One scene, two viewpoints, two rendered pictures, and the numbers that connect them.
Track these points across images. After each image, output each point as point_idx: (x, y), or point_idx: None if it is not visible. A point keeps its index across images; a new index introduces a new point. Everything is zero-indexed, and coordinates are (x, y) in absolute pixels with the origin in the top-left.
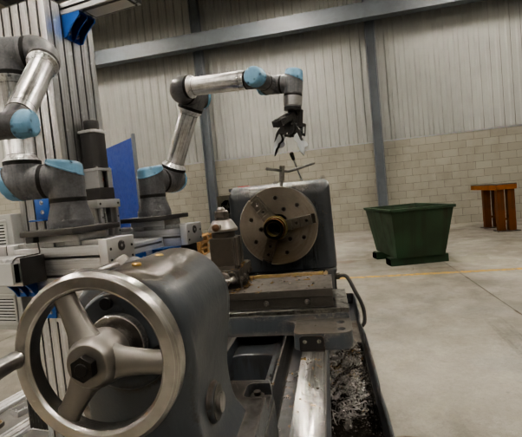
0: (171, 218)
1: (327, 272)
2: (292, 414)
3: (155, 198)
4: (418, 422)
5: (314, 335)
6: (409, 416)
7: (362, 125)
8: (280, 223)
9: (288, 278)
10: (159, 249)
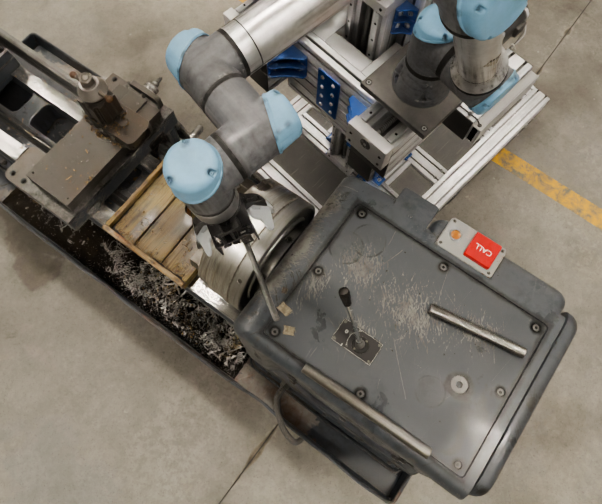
0: (378, 101)
1: (170, 277)
2: None
3: (404, 62)
4: (270, 489)
5: (20, 154)
6: (285, 491)
7: None
8: (185, 205)
9: (89, 170)
10: (349, 103)
